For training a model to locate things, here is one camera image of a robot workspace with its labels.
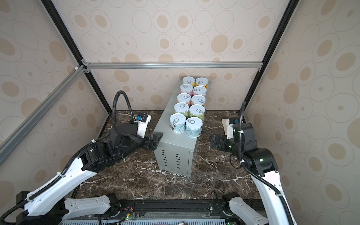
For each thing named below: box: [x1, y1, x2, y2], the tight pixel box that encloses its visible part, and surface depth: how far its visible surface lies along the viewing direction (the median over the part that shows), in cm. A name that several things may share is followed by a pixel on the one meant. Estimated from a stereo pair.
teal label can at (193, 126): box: [185, 116, 203, 138], surface depth 61 cm
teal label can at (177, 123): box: [169, 112, 187, 135], surface depth 63 cm
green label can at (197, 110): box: [188, 104, 206, 122], surface depth 66 cm
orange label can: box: [195, 77, 209, 90], surface depth 82 cm
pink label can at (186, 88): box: [180, 83, 194, 97], surface depth 78 cm
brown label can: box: [176, 92, 192, 104], surface depth 73 cm
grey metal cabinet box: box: [153, 80, 203, 178], surface depth 65 cm
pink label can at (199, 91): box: [193, 85, 208, 98], surface depth 77 cm
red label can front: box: [191, 94, 207, 107], surface depth 71 cm
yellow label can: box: [182, 76, 196, 87], surface depth 83 cm
